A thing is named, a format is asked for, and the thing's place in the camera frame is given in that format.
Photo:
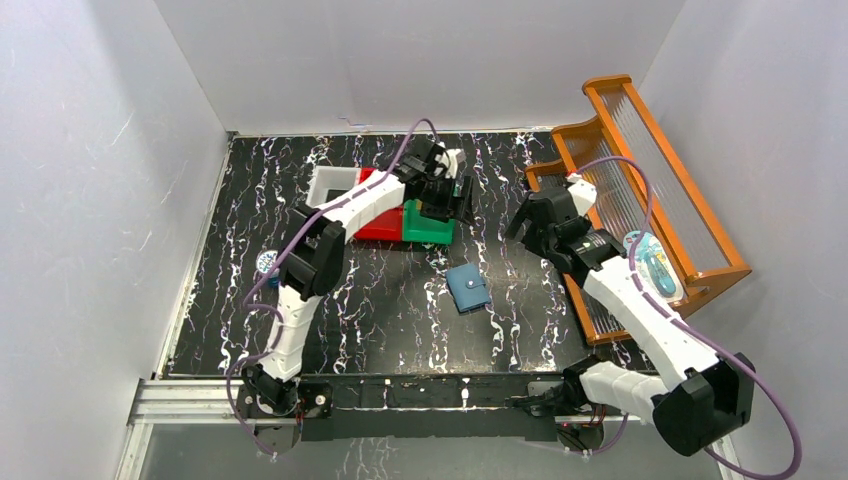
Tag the green plastic bin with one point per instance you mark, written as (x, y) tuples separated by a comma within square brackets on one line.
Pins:
[(419, 229)]

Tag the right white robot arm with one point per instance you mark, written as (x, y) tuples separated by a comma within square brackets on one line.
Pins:
[(696, 396)]

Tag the aluminium rail frame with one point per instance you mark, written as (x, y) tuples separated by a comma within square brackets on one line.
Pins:
[(198, 402)]

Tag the white plastic bin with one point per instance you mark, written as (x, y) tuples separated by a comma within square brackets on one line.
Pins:
[(330, 182)]

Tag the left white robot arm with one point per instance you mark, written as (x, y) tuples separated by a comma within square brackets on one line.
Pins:
[(310, 266)]

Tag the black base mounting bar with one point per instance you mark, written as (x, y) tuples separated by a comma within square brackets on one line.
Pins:
[(335, 407)]

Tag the blue round tape tin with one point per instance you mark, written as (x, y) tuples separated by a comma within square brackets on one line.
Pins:
[(264, 261)]

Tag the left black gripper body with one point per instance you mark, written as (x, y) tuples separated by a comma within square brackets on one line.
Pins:
[(444, 201)]

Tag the orange wooden shelf rack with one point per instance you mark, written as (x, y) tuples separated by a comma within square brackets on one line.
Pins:
[(626, 155)]

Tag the blue blister pack toy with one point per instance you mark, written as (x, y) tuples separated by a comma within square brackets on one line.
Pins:
[(656, 270)]

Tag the red plastic bin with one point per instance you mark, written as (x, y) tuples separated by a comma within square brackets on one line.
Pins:
[(386, 227)]

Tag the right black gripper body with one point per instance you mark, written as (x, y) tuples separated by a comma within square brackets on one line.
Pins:
[(538, 239)]

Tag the blue card holder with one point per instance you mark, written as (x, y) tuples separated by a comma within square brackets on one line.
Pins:
[(468, 287)]

